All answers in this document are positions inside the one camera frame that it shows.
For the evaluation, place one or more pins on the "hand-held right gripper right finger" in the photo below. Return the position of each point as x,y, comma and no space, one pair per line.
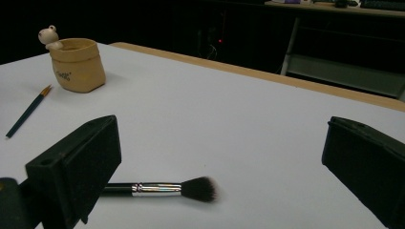
366,165

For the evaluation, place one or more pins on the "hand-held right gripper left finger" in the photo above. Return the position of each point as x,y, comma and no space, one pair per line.
79,165

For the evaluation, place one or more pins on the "thin blue paintbrush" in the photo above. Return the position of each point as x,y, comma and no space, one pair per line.
28,111

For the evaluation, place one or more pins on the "black makeup brush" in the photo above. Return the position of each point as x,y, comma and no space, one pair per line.
156,189

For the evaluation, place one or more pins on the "tan bear pen holder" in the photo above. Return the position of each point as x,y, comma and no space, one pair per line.
79,70

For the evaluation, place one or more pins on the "wooden table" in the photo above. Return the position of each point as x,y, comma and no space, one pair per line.
254,74

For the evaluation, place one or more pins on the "white table board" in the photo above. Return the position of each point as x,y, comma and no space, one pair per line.
223,127

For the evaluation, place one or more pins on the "dark keyboard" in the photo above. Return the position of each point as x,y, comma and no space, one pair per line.
382,4

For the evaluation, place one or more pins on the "white table frame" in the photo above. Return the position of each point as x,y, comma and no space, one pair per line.
334,74

